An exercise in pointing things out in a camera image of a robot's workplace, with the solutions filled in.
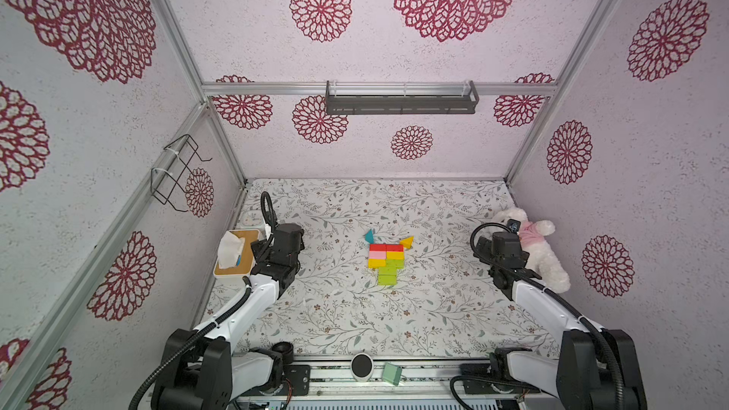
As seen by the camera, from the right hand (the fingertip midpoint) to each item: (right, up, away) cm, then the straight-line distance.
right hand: (498, 242), depth 88 cm
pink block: (-37, -5, +9) cm, 39 cm away
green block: (-32, -8, +7) cm, 33 cm away
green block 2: (-34, -10, +6) cm, 36 cm away
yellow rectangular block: (-31, -5, +9) cm, 33 cm away
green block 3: (-34, -12, +4) cm, 37 cm away
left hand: (-69, +1, -1) cm, 69 cm away
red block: (-37, -3, +12) cm, 39 cm away
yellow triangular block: (-26, -1, +13) cm, 29 cm away
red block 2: (-31, -3, +11) cm, 33 cm away
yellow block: (-38, -8, +8) cm, 39 cm away
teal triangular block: (-40, 0, +15) cm, 43 cm away
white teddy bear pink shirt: (+13, -5, -1) cm, 14 cm away
